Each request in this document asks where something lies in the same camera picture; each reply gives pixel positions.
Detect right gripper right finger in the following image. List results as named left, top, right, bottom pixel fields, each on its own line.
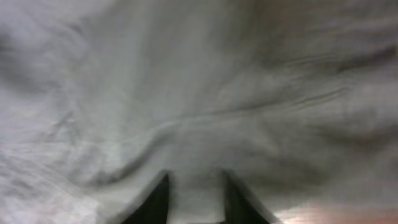
left=223, top=171, right=271, bottom=224

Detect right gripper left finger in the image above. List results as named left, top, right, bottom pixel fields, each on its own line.
left=121, top=174, right=170, bottom=224

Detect grey shorts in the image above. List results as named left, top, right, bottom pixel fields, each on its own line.
left=1, top=0, right=397, bottom=223

